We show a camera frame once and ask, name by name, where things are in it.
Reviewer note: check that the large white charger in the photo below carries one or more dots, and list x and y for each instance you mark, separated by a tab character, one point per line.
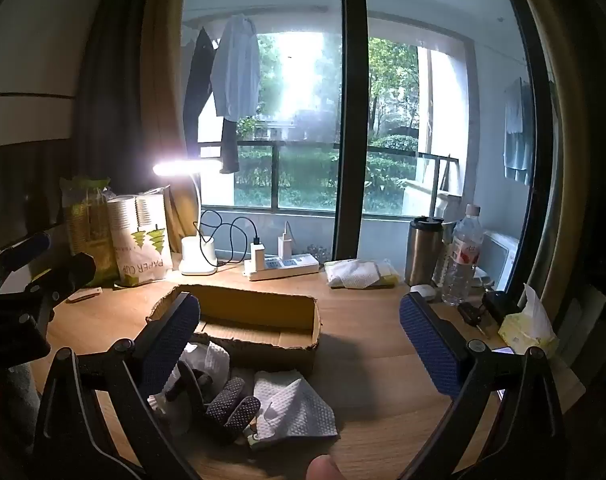
258	255

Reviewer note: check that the flat yellow packet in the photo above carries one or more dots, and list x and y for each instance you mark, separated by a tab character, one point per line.
389	275

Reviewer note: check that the hanging dark garment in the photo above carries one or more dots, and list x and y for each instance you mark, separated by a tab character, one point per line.
229	150

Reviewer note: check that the white computer mouse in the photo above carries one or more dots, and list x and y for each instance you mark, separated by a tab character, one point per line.
423	291

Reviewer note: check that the white power strip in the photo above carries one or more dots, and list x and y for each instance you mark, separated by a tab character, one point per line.
288	266

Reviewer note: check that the person's right hand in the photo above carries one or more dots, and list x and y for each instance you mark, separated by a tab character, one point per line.
325	469

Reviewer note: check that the dark curtain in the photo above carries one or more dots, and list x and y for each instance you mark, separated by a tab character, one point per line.
113	85

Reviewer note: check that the clear plastic water bottle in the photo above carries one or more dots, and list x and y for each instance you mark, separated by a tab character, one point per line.
460	260

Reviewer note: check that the hanging dark pants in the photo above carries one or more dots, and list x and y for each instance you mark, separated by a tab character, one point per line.
198	90

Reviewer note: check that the stainless steel travel mug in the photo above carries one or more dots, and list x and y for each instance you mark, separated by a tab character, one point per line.
423	255

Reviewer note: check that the white paper cup package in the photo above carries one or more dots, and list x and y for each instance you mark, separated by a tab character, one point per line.
143	260

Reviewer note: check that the yellow tissue pack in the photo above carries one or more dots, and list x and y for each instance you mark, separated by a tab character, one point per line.
525	330

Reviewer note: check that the hanging light blue shirt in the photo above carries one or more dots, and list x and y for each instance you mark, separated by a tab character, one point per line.
235	75

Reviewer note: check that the white paper towel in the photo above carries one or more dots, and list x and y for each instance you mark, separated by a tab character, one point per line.
213	360
303	410

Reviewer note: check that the balcony railing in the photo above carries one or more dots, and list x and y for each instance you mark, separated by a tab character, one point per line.
308	144

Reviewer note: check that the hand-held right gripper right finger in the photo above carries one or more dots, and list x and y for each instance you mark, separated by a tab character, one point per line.
428	345

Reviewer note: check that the smartphone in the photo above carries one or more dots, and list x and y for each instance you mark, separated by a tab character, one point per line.
504	350

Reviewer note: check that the white cloth packet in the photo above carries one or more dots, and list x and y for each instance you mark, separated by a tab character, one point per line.
353	274

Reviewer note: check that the grey dotted glove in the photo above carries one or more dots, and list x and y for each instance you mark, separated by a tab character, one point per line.
228	400

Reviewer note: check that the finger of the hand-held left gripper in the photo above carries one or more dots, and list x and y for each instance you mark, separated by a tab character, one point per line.
23	251
70	271

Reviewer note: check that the brown cardboard box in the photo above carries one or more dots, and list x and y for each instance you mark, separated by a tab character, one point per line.
243	305

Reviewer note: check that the small black box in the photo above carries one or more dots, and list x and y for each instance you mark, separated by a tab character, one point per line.
498	305

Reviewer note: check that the hanging light blue towel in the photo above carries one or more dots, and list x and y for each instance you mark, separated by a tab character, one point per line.
515	135

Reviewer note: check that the small white charger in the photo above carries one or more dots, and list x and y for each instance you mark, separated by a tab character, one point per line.
284	247

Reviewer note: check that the black window frame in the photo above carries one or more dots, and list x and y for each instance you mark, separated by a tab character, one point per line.
350	110

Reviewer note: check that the white appliance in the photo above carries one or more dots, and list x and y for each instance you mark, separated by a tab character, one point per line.
503	260

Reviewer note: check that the black car key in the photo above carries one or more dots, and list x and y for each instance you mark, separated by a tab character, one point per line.
469	312

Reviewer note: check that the green paper cup package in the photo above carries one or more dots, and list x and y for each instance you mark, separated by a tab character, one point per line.
85	220

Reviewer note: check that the white desk lamp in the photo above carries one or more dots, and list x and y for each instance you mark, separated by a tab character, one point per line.
198	255

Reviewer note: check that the tan curtain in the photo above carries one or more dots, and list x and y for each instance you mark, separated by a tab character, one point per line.
165	85

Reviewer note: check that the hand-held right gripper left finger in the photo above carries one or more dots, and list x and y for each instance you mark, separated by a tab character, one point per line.
173	345

